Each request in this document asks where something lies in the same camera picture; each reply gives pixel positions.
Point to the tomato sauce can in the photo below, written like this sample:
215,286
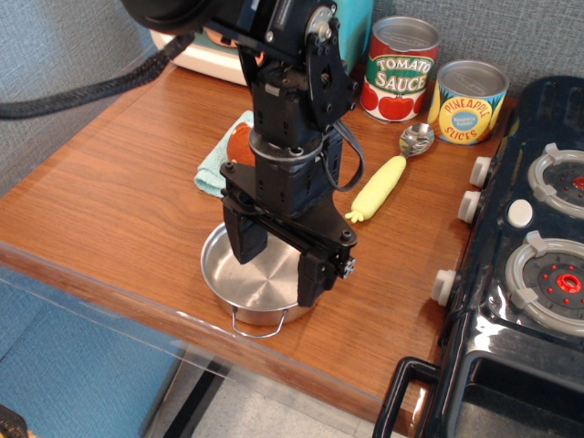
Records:
401,58

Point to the small steel pan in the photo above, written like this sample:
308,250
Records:
260,296

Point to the white stove knob middle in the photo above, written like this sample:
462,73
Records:
468,206

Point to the pineapple slices can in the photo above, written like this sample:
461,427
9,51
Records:
467,99

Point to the light blue rag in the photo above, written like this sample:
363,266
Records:
208,178

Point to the white stove knob lower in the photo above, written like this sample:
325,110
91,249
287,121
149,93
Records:
443,286

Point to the yellow handled metal spoon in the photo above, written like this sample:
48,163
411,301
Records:
414,141

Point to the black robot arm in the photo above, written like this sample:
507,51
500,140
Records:
301,90

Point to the black toy stove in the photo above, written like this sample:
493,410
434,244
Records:
511,362

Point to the teal toy microwave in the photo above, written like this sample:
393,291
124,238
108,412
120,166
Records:
209,56

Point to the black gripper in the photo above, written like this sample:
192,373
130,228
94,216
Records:
289,194

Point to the plush brown mushroom toy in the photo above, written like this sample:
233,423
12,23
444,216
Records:
238,146

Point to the white stove knob upper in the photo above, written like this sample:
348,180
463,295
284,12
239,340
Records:
479,171

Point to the white stove knob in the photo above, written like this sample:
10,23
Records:
468,206
479,171
443,286

